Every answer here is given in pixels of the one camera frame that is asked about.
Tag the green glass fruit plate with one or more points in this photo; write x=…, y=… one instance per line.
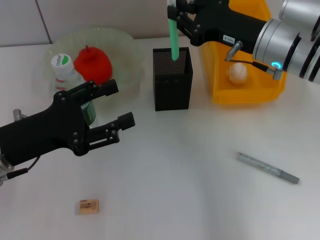
x=125, y=65

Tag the red-orange knitted orange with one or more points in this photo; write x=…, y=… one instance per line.
x=95, y=66

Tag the yellow plastic bin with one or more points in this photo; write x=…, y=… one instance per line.
x=250, y=95

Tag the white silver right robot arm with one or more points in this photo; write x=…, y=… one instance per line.
x=287, y=45

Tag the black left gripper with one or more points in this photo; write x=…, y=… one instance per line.
x=42, y=135

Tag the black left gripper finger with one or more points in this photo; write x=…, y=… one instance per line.
x=127, y=121
x=110, y=87

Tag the small tan eraser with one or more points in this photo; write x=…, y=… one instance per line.
x=87, y=206

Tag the clear green-label plastic bottle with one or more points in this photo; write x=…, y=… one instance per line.
x=62, y=62

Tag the white paper ball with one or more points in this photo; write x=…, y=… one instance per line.
x=237, y=73

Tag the black mesh pen holder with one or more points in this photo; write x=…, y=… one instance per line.
x=172, y=82

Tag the grey marker pen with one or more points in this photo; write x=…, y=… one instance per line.
x=267, y=168

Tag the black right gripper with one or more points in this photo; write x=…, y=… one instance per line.
x=225, y=25

